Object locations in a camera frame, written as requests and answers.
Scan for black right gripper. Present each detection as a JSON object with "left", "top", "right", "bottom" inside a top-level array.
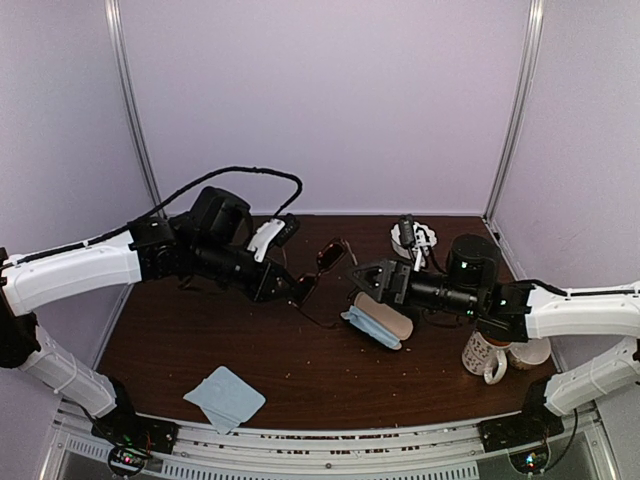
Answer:
[{"left": 345, "top": 258, "right": 480, "bottom": 319}]

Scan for black glasses case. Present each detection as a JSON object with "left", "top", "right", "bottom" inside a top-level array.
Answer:
[{"left": 351, "top": 292, "right": 414, "bottom": 344}]

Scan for light blue cloth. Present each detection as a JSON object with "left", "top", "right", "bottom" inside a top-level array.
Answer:
[
  {"left": 340, "top": 305, "right": 402, "bottom": 350},
  {"left": 183, "top": 366, "right": 266, "bottom": 435}
]

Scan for dark brown sunglasses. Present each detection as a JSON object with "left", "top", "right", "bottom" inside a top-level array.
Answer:
[{"left": 288, "top": 237, "right": 358, "bottom": 330}]

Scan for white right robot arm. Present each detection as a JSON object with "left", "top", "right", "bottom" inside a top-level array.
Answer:
[{"left": 348, "top": 234, "right": 639, "bottom": 442}]

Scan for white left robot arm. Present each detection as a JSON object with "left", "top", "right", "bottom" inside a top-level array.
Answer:
[{"left": 1, "top": 187, "right": 304, "bottom": 444}]

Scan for white scalloped ceramic dish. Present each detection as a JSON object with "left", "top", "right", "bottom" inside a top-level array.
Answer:
[{"left": 390, "top": 221, "right": 438, "bottom": 262}]

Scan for white patterned mug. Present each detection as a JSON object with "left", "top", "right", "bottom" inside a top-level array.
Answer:
[{"left": 461, "top": 330, "right": 511, "bottom": 385}]

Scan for white cream bowl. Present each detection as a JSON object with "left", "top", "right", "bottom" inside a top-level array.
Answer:
[{"left": 507, "top": 339, "right": 551, "bottom": 371}]

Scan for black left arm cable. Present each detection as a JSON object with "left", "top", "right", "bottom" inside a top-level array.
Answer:
[{"left": 64, "top": 166, "right": 305, "bottom": 251}]

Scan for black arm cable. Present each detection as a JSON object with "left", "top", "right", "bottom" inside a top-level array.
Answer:
[
  {"left": 64, "top": 166, "right": 305, "bottom": 251},
  {"left": 529, "top": 279, "right": 581, "bottom": 297}
]

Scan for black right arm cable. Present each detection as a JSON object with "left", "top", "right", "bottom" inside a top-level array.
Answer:
[{"left": 529, "top": 279, "right": 581, "bottom": 297}]

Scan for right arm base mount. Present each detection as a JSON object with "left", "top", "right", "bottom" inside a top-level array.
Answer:
[{"left": 478, "top": 377, "right": 579, "bottom": 478}]

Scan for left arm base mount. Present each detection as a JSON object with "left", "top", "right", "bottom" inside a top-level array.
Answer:
[{"left": 85, "top": 377, "right": 179, "bottom": 479}]

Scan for aluminium front frame rail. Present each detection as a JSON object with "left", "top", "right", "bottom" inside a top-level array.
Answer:
[{"left": 36, "top": 400, "right": 622, "bottom": 479}]

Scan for aluminium right corner post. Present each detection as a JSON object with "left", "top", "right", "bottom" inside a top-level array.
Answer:
[{"left": 483, "top": 0, "right": 545, "bottom": 225}]

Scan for aluminium corner post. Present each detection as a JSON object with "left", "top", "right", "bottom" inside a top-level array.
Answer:
[
  {"left": 483, "top": 0, "right": 545, "bottom": 225},
  {"left": 104, "top": 0, "right": 162, "bottom": 207}
]

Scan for aluminium left corner post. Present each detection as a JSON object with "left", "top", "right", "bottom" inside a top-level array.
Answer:
[{"left": 104, "top": 0, "right": 162, "bottom": 207}]

